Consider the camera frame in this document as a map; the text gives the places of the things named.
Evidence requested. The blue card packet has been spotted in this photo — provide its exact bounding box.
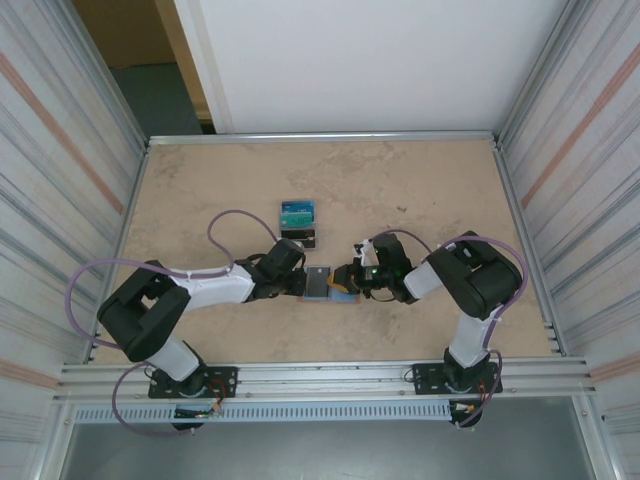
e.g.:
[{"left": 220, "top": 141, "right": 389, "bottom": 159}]
[{"left": 296, "top": 263, "right": 362, "bottom": 307}]

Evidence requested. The clear acrylic card stand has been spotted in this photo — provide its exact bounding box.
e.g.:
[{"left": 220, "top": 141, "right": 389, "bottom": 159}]
[{"left": 276, "top": 198, "right": 322, "bottom": 252}]

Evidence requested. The green card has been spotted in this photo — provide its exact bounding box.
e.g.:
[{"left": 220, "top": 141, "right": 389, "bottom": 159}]
[{"left": 278, "top": 211, "right": 318, "bottom": 229}]

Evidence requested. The small green circuit board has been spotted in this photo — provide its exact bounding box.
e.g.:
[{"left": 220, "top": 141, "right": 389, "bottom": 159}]
[{"left": 173, "top": 403, "right": 224, "bottom": 419}]

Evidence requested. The wide aluminium mounting rail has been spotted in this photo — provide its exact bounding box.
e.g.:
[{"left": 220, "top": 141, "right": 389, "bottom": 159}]
[{"left": 57, "top": 355, "right": 599, "bottom": 405}]

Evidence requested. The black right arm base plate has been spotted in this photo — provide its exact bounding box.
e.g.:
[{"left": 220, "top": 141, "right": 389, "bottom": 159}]
[{"left": 409, "top": 362, "right": 503, "bottom": 396}]

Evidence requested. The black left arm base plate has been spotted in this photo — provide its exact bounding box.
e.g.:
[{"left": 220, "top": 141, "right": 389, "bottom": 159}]
[{"left": 148, "top": 366, "right": 239, "bottom": 400}]

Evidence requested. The grey slotted cable duct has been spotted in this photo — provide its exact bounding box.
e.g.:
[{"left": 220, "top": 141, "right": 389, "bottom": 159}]
[{"left": 73, "top": 402, "right": 454, "bottom": 425}]

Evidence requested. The aluminium frame rail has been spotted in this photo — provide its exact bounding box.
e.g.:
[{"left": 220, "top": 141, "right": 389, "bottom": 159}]
[
  {"left": 146, "top": 130, "right": 503, "bottom": 148},
  {"left": 88, "top": 141, "right": 151, "bottom": 364},
  {"left": 492, "top": 139, "right": 569, "bottom": 359}
]

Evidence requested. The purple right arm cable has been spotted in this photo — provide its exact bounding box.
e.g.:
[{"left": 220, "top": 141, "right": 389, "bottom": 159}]
[{"left": 372, "top": 228, "right": 530, "bottom": 431}]

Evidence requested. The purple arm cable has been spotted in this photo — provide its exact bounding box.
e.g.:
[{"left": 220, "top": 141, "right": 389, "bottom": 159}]
[
  {"left": 67, "top": 211, "right": 282, "bottom": 437},
  {"left": 372, "top": 228, "right": 530, "bottom": 431}
]

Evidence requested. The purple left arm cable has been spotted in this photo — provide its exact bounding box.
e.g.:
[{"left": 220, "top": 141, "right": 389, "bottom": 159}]
[{"left": 67, "top": 211, "right": 282, "bottom": 437}]

